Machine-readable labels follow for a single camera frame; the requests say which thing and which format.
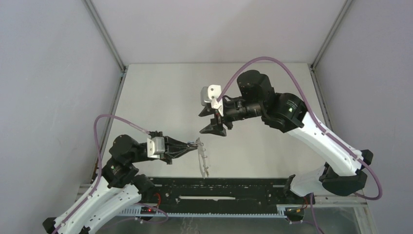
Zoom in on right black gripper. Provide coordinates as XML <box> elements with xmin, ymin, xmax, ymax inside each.
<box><xmin>199</xmin><ymin>99</ymin><xmax>263</xmax><ymax>138</ymax></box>

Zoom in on key with blue tag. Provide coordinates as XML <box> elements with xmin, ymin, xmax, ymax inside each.
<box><xmin>187</xmin><ymin>141</ymin><xmax>198</xmax><ymax>148</ymax></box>

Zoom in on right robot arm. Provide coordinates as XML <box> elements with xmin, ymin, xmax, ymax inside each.
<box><xmin>200</xmin><ymin>70</ymin><xmax>373</xmax><ymax>204</ymax></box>

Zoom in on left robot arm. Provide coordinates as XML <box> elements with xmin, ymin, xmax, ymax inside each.
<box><xmin>42</xmin><ymin>131</ymin><xmax>202</xmax><ymax>234</ymax></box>

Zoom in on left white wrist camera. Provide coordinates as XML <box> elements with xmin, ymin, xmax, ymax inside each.
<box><xmin>147</xmin><ymin>136</ymin><xmax>166</xmax><ymax>159</ymax></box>

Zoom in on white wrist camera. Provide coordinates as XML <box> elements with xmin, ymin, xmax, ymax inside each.
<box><xmin>147</xmin><ymin>136</ymin><xmax>166</xmax><ymax>159</ymax></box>
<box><xmin>200</xmin><ymin>85</ymin><xmax>222</xmax><ymax>107</ymax></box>

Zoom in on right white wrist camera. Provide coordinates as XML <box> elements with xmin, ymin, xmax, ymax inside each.
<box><xmin>200</xmin><ymin>85</ymin><xmax>222</xmax><ymax>107</ymax></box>

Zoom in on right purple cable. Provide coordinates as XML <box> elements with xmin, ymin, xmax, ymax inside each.
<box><xmin>217</xmin><ymin>56</ymin><xmax>384</xmax><ymax>234</ymax></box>

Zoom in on purple cable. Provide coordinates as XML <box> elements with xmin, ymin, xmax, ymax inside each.
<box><xmin>217</xmin><ymin>56</ymin><xmax>384</xmax><ymax>234</ymax></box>
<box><xmin>51</xmin><ymin>114</ymin><xmax>170</xmax><ymax>234</ymax></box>

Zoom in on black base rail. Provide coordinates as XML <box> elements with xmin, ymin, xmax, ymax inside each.
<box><xmin>106</xmin><ymin>175</ymin><xmax>315</xmax><ymax>215</ymax></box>

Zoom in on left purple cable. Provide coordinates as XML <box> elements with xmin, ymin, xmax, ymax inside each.
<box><xmin>51</xmin><ymin>114</ymin><xmax>170</xmax><ymax>234</ymax></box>

